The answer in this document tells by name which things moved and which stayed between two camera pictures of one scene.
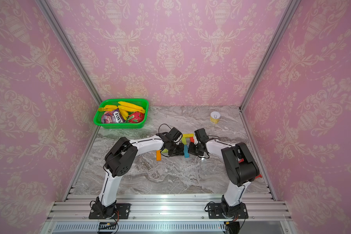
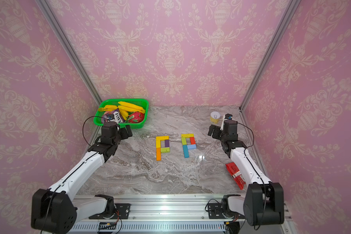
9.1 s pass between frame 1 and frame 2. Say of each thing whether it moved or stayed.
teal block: stayed
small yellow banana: stayed
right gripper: moved
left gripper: moved
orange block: stayed
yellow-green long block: stayed
